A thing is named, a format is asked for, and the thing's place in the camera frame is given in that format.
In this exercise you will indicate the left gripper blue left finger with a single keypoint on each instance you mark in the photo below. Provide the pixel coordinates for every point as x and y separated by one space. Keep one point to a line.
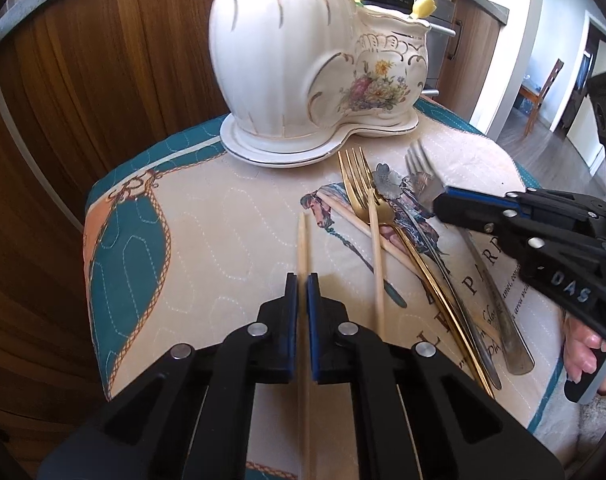
188 415

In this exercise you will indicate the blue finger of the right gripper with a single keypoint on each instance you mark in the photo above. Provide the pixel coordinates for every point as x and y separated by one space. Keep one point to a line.
482 198
479 217

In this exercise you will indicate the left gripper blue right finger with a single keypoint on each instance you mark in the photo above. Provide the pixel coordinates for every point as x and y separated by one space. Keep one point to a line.
416 414

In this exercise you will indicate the silver fork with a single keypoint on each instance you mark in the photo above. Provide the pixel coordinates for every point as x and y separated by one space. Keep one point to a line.
518 357

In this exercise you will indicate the silver flower-handle spoon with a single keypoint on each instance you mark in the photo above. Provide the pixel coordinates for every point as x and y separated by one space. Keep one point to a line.
390 184

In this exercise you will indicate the gold fork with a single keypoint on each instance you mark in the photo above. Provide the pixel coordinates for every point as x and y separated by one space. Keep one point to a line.
357 180

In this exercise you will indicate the wooden chopstick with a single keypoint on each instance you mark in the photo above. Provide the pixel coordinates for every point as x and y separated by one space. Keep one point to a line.
377 266
303 347
401 256

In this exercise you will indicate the right hand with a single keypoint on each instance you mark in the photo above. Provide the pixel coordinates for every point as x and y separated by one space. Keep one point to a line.
580 344

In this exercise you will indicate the wooden dining chair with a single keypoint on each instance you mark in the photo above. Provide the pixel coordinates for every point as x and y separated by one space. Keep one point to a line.
537 96

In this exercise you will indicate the horse print quilted table mat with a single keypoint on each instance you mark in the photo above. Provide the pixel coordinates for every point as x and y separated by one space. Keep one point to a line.
184 242

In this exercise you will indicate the cream floral ceramic utensil holder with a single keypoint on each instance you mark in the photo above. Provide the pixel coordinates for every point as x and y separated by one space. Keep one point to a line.
293 68

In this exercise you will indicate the cream ceramic holder saucer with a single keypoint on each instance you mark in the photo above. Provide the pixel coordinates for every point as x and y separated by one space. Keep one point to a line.
308 150

